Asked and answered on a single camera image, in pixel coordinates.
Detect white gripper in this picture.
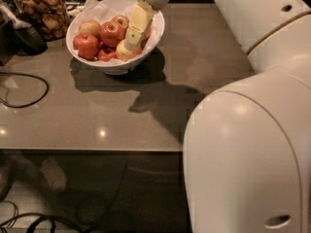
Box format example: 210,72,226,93
124,0,170,51

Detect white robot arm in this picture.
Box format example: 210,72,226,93
183,0,311,233

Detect red-yellow apple right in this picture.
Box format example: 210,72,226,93
142,26,152,42

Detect small apple at back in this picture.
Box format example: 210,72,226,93
112,15,129,30

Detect red apple centre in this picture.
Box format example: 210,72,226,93
100,21,125,48

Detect white paper bowl liner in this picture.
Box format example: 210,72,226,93
70,0,165,32

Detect pale apple back left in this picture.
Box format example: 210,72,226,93
79,20,100,39

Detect white ceramic bowl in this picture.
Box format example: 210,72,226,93
65,0,166,76

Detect small red apple bottom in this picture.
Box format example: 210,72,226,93
97,50,117,62

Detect red apple front left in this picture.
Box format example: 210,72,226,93
73,34,99,61

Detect glass jar of dried chips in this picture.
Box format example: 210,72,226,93
14,0,70,41

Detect white shoe under table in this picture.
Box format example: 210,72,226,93
39,157,67,192

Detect black appliance with handle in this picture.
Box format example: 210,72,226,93
0,1,48,56

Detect black cable on table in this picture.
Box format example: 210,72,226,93
0,71,50,109

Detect black cables on floor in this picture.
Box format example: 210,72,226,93
0,165,137,233

